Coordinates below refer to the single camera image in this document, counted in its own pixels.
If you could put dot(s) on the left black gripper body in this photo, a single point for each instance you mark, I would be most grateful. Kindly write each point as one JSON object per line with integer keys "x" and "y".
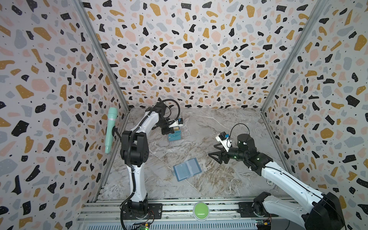
{"x": 165, "y": 126}

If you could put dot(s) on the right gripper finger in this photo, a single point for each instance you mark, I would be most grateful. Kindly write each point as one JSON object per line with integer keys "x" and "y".
{"x": 219, "y": 158}
{"x": 219, "y": 149}

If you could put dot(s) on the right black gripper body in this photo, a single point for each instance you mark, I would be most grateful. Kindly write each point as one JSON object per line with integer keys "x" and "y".
{"x": 225, "y": 155}

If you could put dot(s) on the blue leather card holder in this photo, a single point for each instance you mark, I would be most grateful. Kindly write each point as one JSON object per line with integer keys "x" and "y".
{"x": 187, "y": 169}

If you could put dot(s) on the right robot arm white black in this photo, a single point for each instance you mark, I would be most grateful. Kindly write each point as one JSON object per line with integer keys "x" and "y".
{"x": 312, "y": 210}

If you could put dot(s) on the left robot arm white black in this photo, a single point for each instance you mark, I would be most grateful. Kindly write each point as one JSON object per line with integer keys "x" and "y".
{"x": 135, "y": 153}

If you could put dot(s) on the clear box with cards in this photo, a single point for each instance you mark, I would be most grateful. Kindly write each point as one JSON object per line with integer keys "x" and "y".
{"x": 174, "y": 137}

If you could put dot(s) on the black microphone stand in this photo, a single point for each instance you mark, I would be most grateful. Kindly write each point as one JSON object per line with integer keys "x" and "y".
{"x": 115, "y": 132}

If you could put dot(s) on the mint green microphone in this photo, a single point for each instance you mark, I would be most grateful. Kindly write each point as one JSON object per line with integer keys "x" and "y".
{"x": 111, "y": 120}

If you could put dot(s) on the green push button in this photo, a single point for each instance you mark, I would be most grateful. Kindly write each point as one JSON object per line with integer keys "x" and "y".
{"x": 201, "y": 211}

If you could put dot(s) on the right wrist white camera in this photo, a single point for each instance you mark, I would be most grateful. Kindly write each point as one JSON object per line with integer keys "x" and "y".
{"x": 224, "y": 139}

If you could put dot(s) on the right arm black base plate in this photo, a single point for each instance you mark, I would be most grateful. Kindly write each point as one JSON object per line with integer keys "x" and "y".
{"x": 253, "y": 210}

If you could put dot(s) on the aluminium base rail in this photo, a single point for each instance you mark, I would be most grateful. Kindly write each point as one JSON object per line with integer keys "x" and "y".
{"x": 223, "y": 208}

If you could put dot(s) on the white ventilated cable duct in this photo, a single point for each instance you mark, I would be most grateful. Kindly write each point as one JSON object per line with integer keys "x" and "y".
{"x": 184, "y": 225}

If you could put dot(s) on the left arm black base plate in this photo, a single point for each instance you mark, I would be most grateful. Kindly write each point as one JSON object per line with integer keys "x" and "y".
{"x": 137, "y": 211}

